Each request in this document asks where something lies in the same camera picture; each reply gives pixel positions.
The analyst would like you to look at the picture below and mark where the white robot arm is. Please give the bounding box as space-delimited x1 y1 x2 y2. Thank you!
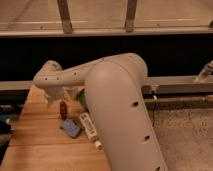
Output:
33 53 168 171

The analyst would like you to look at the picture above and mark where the red pepper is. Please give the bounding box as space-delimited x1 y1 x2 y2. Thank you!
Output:
60 101 67 120

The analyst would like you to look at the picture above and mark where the green ceramic bowl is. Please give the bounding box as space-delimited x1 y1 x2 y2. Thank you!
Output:
79 89 88 109

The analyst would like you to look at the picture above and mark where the blue sponge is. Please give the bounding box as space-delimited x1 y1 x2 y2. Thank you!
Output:
60 119 81 138

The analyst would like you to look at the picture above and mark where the right metal post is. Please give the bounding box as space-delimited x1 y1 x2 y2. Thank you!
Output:
124 0 137 32

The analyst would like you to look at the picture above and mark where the white tube with cap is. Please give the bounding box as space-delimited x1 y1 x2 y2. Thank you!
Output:
79 112 102 150

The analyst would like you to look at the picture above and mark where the metal post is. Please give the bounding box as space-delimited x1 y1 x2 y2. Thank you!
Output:
124 0 137 32
57 0 73 34

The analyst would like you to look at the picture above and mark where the left metal post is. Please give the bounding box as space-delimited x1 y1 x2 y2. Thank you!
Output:
57 0 73 34

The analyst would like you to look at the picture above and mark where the translucent plastic cup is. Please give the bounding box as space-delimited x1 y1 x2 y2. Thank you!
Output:
66 87 78 100

